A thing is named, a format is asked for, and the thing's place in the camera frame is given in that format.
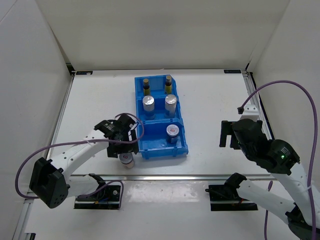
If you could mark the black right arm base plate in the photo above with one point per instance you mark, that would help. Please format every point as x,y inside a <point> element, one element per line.
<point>223,199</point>

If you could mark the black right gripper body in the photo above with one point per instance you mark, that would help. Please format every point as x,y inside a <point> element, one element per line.
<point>248,151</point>

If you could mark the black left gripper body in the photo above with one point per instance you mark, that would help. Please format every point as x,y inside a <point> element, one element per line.
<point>125,137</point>

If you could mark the yellow label bottle gold cap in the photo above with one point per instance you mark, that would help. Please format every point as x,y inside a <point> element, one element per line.
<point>168,85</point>

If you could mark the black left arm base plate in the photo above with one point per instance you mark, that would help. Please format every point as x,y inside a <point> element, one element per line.
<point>109,198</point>

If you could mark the blue bin near compartment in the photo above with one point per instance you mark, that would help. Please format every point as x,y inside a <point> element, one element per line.
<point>155,143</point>

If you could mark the aluminium table frame rail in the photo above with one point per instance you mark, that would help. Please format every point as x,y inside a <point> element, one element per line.
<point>164,198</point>

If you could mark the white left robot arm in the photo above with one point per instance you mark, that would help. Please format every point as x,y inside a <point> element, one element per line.
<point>52,180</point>

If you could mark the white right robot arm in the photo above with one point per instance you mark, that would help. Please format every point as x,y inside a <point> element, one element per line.
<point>277,157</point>

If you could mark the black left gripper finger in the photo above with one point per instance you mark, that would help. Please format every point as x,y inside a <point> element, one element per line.
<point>114,150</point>
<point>134,145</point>

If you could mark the red label spice jar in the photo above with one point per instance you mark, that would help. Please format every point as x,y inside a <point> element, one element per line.
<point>172,133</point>
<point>127,160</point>

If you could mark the blue label shaker silver lid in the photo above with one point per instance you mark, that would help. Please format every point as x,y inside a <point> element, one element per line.
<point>170,106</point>

